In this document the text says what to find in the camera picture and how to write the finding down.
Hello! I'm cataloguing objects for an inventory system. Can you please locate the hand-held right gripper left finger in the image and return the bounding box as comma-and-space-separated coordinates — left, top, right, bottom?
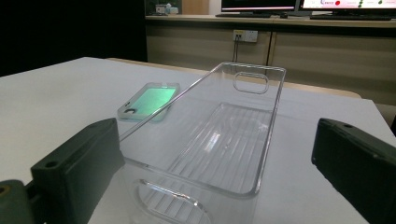
30, 117, 126, 224

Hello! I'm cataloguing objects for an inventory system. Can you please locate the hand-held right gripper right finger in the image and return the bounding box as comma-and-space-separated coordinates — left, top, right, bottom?
310, 117, 396, 224

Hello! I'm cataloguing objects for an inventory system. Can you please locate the teal phone case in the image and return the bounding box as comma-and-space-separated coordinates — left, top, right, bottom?
116, 81, 181, 123

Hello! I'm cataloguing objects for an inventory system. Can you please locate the clear plastic storage box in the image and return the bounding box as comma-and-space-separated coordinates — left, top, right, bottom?
120, 61, 287, 224

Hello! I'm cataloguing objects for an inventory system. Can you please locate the white table sheet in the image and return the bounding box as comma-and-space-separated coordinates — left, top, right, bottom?
0, 56, 396, 224

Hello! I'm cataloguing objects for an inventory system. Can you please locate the beige wooden counter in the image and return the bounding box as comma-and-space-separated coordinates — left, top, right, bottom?
145, 14, 396, 106

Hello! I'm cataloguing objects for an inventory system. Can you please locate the black keyboard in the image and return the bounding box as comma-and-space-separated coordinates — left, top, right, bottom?
309, 14, 393, 21
215, 11, 290, 19

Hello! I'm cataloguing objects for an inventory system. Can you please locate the computer monitor with white screen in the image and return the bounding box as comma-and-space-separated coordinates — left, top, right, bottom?
299, 0, 396, 16

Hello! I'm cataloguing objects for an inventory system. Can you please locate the small pale blue box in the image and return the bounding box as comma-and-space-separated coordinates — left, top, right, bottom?
154, 3, 180, 16

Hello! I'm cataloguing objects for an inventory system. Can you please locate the black computer monitor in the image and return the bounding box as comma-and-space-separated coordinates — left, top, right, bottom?
220, 0, 297, 14

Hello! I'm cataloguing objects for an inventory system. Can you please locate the black wall cable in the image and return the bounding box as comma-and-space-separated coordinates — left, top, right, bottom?
233, 36, 241, 63

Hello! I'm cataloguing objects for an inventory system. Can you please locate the white wall socket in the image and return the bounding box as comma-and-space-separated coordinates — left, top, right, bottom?
233, 29, 259, 44

